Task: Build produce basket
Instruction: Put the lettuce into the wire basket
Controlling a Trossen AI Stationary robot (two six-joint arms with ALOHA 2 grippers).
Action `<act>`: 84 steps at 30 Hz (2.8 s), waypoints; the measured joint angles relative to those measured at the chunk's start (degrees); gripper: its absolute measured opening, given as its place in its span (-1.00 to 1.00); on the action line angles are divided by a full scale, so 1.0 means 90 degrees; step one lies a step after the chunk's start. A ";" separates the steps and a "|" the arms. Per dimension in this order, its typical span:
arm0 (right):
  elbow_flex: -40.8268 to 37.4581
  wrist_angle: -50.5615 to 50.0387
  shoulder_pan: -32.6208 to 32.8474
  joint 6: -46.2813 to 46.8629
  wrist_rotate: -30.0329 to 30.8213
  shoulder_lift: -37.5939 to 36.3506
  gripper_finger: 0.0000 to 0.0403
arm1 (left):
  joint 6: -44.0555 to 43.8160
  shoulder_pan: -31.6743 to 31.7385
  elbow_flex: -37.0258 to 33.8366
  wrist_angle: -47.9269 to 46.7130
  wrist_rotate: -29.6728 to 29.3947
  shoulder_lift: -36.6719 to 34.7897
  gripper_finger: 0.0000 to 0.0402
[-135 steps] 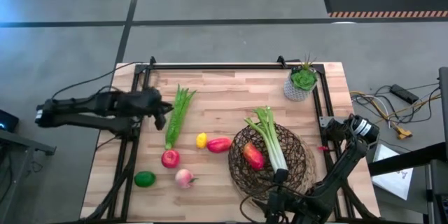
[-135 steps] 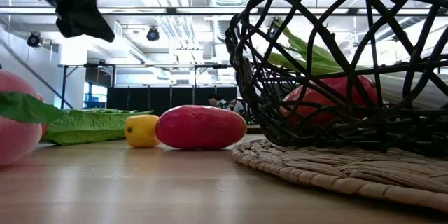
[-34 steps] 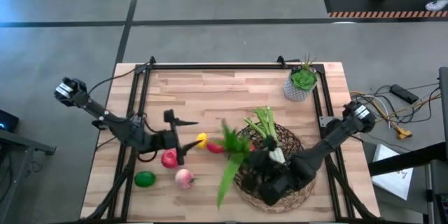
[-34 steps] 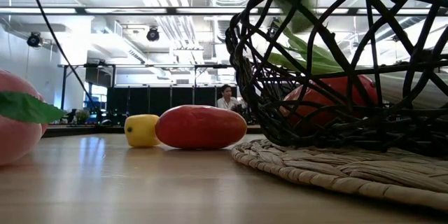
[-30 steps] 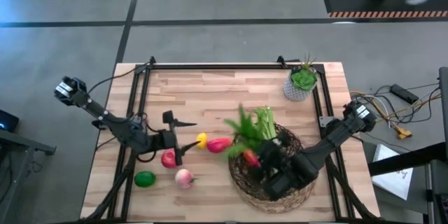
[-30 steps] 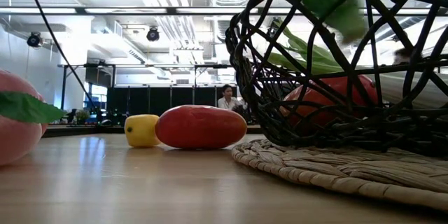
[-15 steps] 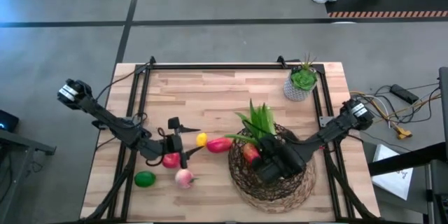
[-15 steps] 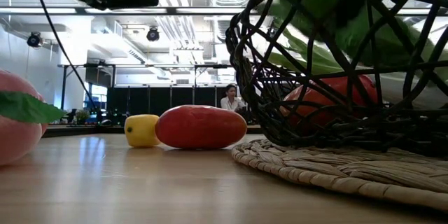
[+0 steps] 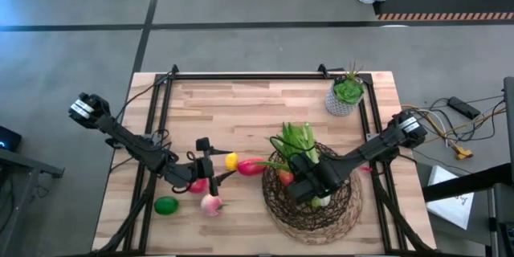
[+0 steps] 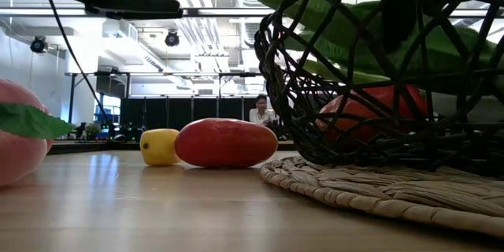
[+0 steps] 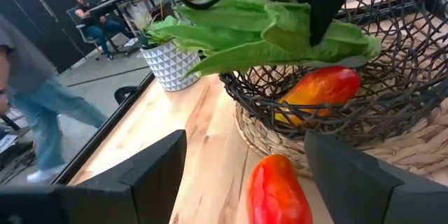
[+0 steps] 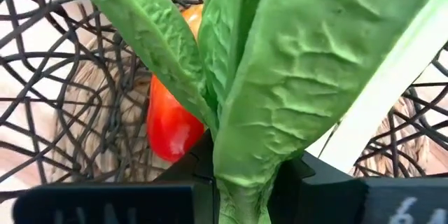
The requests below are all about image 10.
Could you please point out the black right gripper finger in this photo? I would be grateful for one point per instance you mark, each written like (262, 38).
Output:
(399, 19)

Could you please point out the green romaine lettuce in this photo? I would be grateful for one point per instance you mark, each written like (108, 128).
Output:
(334, 23)

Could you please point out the red apple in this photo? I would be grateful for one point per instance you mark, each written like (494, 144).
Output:
(378, 98)

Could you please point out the yellow lemon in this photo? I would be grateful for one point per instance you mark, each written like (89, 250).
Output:
(157, 147)

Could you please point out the pink peach with leaf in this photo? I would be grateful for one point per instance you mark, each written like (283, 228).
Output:
(19, 157)

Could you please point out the red oblong mango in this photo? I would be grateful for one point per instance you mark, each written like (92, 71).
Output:
(224, 141)

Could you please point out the dark brown wicker basket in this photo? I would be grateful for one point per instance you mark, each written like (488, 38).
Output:
(393, 150)

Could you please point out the black ceiling spot lamp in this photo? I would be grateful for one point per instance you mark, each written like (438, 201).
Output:
(172, 38)
(38, 44)

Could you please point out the small background potted plant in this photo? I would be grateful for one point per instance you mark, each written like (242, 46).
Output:
(93, 129)

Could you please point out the person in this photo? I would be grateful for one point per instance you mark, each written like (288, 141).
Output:
(262, 114)

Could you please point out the round woven straw mat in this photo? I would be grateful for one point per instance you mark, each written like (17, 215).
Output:
(393, 197)

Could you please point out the black background workstation frame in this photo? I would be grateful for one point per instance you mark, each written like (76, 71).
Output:
(177, 112)

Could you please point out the black aluminium table frame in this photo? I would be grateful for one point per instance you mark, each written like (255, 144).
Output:
(98, 146)

